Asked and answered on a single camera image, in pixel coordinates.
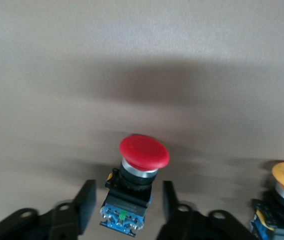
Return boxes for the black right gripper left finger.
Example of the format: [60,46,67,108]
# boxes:
[0,179,97,240]

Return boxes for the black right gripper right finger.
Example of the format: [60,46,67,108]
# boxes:
[156,179,258,240]

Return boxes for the red mushroom pushbutton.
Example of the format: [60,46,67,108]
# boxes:
[99,133,170,238]

